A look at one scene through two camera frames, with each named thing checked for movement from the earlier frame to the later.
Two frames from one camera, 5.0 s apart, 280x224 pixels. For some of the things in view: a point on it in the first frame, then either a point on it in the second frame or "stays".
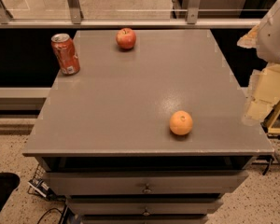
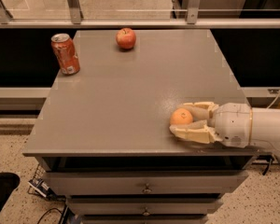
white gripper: [273, 37] → [233, 123]
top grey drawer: [87, 183] stays
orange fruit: [181, 122] stays
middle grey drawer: [96, 206] stays
